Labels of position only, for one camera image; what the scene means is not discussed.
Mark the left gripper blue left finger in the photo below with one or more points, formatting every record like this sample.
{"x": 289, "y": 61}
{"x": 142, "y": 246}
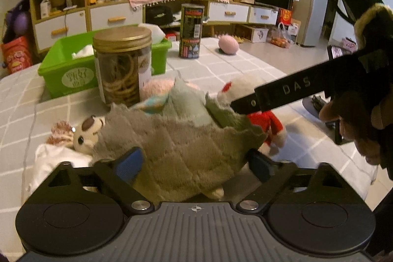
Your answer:
{"x": 117, "y": 177}

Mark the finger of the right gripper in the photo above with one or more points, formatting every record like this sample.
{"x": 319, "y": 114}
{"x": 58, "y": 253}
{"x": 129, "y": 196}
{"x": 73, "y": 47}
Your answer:
{"x": 364, "y": 74}

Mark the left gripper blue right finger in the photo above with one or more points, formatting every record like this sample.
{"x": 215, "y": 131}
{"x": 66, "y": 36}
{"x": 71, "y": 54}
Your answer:
{"x": 273, "y": 176}

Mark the grey plush hedgehog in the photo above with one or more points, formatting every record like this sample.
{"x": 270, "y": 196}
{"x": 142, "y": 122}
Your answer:
{"x": 191, "y": 143}

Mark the white small pillow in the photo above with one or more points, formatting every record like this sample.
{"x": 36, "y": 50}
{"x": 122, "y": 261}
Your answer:
{"x": 47, "y": 158}

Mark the pink fluffy plush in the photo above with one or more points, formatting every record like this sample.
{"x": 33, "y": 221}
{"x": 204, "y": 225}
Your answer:
{"x": 156, "y": 87}

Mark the white red plush toy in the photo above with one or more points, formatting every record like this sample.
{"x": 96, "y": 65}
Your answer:
{"x": 243, "y": 85}

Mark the bunny doll teal dress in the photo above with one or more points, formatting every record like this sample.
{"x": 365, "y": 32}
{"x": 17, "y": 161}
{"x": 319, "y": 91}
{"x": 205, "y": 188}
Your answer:
{"x": 158, "y": 122}

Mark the white rabbit hand puppet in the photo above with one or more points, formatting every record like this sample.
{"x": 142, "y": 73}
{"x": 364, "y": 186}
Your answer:
{"x": 84, "y": 52}

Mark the white sponge block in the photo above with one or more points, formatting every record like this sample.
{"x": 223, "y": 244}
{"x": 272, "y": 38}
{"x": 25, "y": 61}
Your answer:
{"x": 157, "y": 34}

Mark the grey checkered tablecloth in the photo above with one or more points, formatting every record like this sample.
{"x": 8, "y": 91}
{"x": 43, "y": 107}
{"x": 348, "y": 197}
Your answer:
{"x": 28, "y": 113}

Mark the green plastic bin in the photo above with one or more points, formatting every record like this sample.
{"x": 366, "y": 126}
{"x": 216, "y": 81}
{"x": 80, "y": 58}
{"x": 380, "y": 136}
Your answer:
{"x": 64, "y": 75}

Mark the gold lid glass jar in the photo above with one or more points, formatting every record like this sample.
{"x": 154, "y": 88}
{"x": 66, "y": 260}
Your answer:
{"x": 123, "y": 63}

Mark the pink knitted ball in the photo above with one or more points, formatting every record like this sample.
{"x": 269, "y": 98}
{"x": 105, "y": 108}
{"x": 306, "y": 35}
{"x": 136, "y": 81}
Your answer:
{"x": 228, "y": 45}

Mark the red printed bag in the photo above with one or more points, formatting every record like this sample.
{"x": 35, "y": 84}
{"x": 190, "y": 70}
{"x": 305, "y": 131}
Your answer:
{"x": 16, "y": 55}

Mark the black bag in cabinet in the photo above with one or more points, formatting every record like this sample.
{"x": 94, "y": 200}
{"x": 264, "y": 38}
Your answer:
{"x": 159, "y": 15}

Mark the dark cylindrical snack can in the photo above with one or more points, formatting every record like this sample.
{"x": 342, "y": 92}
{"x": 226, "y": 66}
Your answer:
{"x": 191, "y": 30}

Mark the purple plush toy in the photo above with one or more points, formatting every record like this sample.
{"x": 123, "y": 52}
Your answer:
{"x": 17, "y": 21}

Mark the wooden white drawer cabinet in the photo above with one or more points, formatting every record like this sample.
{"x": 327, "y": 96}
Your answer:
{"x": 83, "y": 17}

